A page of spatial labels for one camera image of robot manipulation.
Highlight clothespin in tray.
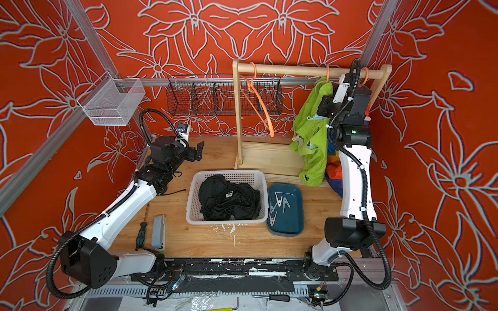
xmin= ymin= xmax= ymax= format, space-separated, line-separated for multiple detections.
xmin=268 ymin=211 xmax=278 ymax=227
xmin=274 ymin=192 xmax=284 ymax=207

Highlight orange hanger of rainbow shorts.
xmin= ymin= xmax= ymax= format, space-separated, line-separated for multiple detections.
xmin=359 ymin=67 xmax=369 ymax=86

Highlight teal plastic tray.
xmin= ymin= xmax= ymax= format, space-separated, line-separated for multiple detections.
xmin=267 ymin=183 xmax=305 ymax=237

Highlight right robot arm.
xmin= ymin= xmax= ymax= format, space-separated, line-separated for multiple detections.
xmin=303 ymin=59 xmax=392 ymax=290

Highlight green handled screwdriver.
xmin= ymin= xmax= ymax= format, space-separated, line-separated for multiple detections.
xmin=136 ymin=204 xmax=149 ymax=250

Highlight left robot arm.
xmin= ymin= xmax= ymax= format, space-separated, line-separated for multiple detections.
xmin=45 ymin=108 xmax=204 ymax=300

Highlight wooden clothes rack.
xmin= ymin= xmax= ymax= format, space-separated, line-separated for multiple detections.
xmin=231 ymin=59 xmax=393 ymax=176

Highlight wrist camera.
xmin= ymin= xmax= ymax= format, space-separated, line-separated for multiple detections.
xmin=333 ymin=73 xmax=350 ymax=104
xmin=176 ymin=123 xmax=191 ymax=141

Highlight lime green shorts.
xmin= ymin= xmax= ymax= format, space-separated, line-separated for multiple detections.
xmin=289 ymin=78 xmax=333 ymax=187

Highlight clear acrylic wall bin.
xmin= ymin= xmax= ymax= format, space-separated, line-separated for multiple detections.
xmin=77 ymin=72 xmax=145 ymax=126

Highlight orange clothes hanger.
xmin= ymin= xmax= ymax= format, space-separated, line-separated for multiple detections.
xmin=243 ymin=62 xmax=275 ymax=138

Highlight rainbow striped shorts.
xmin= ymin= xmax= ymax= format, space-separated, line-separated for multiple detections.
xmin=325 ymin=143 xmax=343 ymax=197

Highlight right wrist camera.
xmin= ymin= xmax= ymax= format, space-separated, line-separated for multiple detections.
xmin=333 ymin=73 xmax=350 ymax=104

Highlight light green clothespin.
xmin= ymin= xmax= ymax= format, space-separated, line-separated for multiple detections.
xmin=281 ymin=196 xmax=291 ymax=212

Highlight white plastic basket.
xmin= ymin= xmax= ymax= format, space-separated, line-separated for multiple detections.
xmin=186 ymin=170 xmax=268 ymax=225

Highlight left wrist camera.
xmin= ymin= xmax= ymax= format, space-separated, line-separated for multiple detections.
xmin=176 ymin=123 xmax=191 ymax=141

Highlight grey rectangular block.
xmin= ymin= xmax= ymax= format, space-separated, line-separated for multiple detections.
xmin=151 ymin=215 xmax=165 ymax=250

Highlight black shorts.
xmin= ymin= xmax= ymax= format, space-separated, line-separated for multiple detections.
xmin=198 ymin=174 xmax=261 ymax=221

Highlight black wire wall basket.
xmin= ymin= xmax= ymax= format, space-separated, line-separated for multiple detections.
xmin=166 ymin=75 xmax=283 ymax=117

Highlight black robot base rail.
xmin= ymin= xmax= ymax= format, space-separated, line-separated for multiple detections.
xmin=155 ymin=258 xmax=338 ymax=295

